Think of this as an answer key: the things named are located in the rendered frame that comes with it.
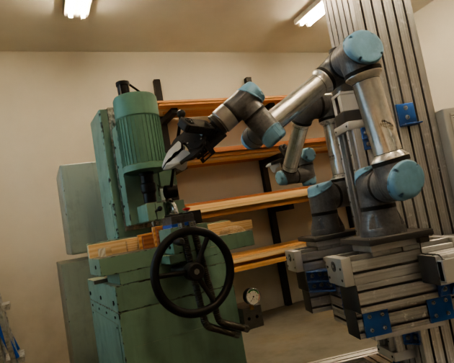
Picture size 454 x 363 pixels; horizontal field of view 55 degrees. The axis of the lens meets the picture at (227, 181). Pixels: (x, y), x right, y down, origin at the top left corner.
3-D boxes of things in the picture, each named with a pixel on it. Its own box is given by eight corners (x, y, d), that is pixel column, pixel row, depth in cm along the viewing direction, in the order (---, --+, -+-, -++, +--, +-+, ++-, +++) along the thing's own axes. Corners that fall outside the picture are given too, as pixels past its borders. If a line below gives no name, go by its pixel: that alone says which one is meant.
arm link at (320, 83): (332, 52, 157) (230, 133, 146) (346, 39, 146) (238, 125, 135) (352, 78, 157) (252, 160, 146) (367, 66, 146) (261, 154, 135)
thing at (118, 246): (89, 258, 159) (88, 245, 160) (88, 258, 161) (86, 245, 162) (232, 232, 187) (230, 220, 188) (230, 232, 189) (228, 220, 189)
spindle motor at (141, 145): (130, 171, 161) (117, 90, 164) (119, 178, 177) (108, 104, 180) (174, 166, 169) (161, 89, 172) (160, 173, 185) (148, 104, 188)
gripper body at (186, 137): (202, 166, 130) (231, 139, 130) (191, 152, 122) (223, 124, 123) (187, 150, 133) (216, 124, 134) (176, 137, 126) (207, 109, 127)
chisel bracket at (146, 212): (149, 225, 165) (145, 203, 166) (139, 227, 178) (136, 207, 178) (167, 222, 169) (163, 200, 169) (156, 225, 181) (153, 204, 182)
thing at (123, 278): (120, 285, 146) (118, 273, 146) (107, 281, 164) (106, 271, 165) (225, 261, 164) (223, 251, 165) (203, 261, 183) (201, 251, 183)
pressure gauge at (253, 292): (248, 312, 158) (244, 289, 159) (243, 311, 162) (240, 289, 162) (263, 307, 161) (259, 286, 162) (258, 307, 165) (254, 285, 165)
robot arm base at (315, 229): (337, 230, 204) (333, 209, 205) (351, 230, 189) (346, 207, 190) (307, 235, 201) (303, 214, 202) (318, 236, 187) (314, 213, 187)
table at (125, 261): (106, 278, 135) (103, 258, 136) (89, 274, 162) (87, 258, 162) (268, 243, 163) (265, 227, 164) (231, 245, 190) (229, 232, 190)
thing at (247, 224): (128, 251, 164) (126, 241, 164) (127, 251, 166) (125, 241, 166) (253, 227, 190) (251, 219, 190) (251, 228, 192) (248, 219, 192)
